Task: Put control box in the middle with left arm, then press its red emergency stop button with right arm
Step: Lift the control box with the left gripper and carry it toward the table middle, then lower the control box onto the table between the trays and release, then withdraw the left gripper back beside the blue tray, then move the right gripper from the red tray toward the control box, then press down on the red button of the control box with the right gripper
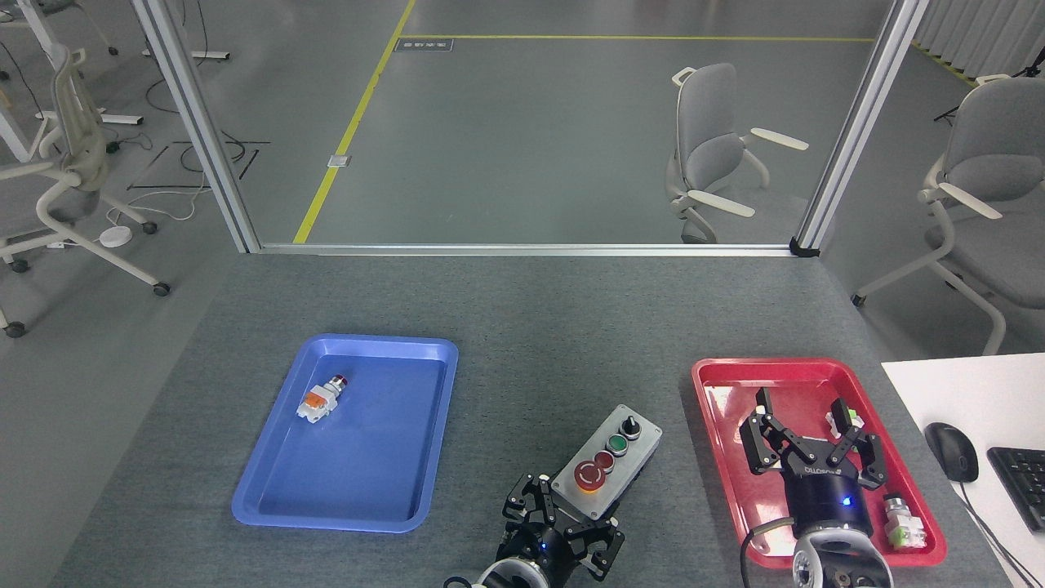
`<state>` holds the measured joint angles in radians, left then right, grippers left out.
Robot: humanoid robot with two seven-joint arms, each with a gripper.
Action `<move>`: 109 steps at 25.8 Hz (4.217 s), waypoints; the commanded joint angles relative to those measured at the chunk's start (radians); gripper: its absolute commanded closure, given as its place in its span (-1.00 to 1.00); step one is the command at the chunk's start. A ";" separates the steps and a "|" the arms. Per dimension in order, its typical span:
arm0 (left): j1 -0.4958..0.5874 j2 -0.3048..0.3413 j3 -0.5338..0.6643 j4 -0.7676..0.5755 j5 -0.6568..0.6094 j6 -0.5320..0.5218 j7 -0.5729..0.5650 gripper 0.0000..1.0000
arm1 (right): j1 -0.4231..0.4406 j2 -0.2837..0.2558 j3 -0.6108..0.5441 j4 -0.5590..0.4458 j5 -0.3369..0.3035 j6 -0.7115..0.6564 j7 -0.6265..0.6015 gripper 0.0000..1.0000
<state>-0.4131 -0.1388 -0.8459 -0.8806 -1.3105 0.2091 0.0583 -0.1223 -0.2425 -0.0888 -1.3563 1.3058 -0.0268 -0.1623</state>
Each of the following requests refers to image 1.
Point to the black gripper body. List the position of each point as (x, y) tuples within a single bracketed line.
[(549, 554), (826, 498)]

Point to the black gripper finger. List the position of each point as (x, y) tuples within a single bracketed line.
[(600, 547), (769, 441), (861, 453), (535, 502)]

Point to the grey control box with buttons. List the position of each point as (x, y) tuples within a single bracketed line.
[(608, 461)]

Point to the red push button orange block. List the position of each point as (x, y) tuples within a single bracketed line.
[(320, 400)]

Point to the red plastic tray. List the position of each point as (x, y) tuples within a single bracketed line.
[(727, 384)]

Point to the black computer mouse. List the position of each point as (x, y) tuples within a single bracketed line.
[(952, 451)]

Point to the white desk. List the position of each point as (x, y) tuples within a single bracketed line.
[(963, 392)]

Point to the black keyboard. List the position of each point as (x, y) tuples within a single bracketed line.
[(1022, 486)]

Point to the blue plastic tray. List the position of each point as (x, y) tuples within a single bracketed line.
[(367, 441)]

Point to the grey office chair white arms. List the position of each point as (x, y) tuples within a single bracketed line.
[(706, 122), (996, 147)]

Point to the black tripod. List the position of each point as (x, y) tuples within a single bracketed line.
[(955, 108)]

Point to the metal floor socket plate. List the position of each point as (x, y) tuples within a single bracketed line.
[(340, 161)]

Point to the white curtain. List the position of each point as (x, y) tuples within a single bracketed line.
[(988, 33)]

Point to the grey floor label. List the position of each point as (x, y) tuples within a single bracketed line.
[(424, 45)]

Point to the white round floor device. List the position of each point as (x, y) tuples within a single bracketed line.
[(115, 237)]

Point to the white mesh office chair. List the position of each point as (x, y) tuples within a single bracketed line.
[(77, 155)]

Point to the green push button switch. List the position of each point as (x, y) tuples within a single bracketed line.
[(849, 418), (904, 527)]

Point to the black corner bracket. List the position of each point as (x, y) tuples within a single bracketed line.
[(804, 247)]

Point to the silver aluminium rail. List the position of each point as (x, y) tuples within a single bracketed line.
[(522, 250)]

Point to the silver aluminium post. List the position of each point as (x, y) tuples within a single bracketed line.
[(200, 122), (861, 122)]

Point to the white desk frame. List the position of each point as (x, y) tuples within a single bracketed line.
[(114, 119)]

